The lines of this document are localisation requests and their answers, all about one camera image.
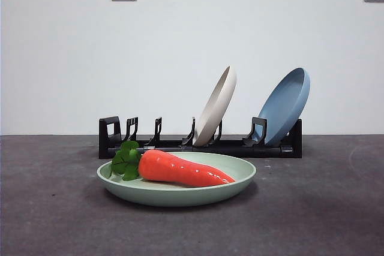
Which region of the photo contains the orange carrot with green leaves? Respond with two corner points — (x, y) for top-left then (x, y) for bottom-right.
(110, 140), (236, 188)

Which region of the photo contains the green plate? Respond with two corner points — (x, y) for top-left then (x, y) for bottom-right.
(95, 151), (257, 207)

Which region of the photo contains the cream plate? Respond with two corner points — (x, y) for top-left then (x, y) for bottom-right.
(192, 65), (238, 146)

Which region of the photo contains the black plate rack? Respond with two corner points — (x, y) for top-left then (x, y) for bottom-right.
(98, 116), (303, 160)

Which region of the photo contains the blue plate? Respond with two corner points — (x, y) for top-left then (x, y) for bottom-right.
(257, 67), (311, 147)

